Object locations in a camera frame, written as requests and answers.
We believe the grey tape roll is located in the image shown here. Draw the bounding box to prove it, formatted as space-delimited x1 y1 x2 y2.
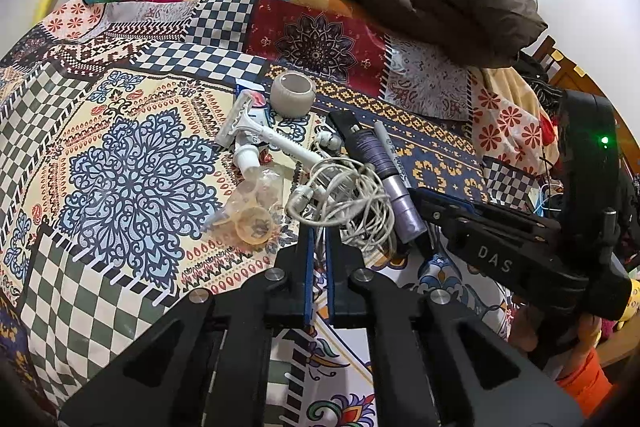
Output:
270 70 316 118

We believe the white earphone cable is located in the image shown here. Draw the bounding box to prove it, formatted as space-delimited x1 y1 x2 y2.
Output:
285 130 397 253

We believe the patchwork patterned bedsheet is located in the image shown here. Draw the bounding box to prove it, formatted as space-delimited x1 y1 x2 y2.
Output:
1 0 559 416

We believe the purple metallic tube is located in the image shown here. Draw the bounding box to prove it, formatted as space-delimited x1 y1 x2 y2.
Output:
347 130 426 244

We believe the clear crumpled plastic bottle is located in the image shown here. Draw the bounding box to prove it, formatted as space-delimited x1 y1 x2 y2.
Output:
203 144 284 248

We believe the black rectangular clip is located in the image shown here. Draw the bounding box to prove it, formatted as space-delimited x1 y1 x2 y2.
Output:
328 109 363 160

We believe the black Sharpie marker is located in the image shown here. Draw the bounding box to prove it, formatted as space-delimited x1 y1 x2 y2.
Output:
373 120 411 188

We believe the white disposable razor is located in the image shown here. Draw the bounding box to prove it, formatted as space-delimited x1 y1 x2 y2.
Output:
215 101 323 169

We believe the small toothpaste tube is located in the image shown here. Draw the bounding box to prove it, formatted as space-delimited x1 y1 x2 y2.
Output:
234 79 267 109

